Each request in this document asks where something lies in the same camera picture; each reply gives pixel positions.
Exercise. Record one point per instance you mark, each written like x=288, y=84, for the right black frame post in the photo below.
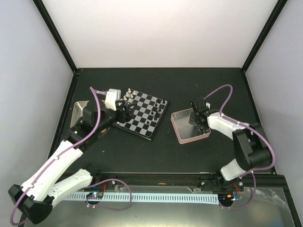
x=279, y=6

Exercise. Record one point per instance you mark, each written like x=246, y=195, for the left black frame post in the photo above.
x=55, y=33

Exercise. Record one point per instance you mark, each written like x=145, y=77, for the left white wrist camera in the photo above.
x=112, y=96

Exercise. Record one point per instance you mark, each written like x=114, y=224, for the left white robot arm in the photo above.
x=37, y=196

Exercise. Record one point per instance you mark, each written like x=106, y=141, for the black and silver chessboard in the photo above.
x=137, y=125

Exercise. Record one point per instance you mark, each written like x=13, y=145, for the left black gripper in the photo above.
x=123, y=118

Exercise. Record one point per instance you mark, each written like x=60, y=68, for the light blue cable duct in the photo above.
x=148, y=197

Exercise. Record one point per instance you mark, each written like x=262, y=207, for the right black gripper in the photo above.
x=191, y=120

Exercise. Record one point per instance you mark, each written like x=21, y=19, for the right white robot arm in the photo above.
x=251, y=148

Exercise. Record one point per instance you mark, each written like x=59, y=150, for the pink metal tin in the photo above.
x=185, y=131

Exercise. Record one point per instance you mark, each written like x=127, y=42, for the black frame post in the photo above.
x=279, y=6
x=55, y=33

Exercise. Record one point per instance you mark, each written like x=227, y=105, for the small green circuit board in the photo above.
x=95, y=195

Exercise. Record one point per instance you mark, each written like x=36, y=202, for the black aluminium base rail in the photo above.
x=207, y=182

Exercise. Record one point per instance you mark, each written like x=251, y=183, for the gold metal tin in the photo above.
x=77, y=113

